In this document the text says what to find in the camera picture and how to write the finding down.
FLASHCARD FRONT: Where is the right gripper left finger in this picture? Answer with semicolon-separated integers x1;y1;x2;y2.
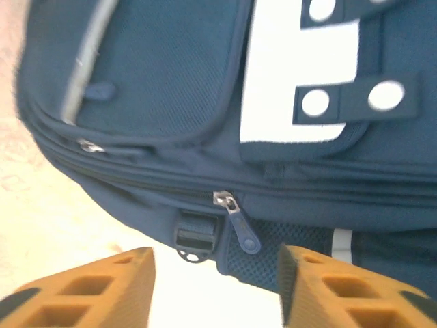
0;246;156;328

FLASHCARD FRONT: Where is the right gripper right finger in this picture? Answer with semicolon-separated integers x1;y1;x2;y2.
278;243;437;328

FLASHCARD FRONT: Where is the navy blue white backpack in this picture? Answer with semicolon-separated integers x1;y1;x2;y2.
13;0;437;295

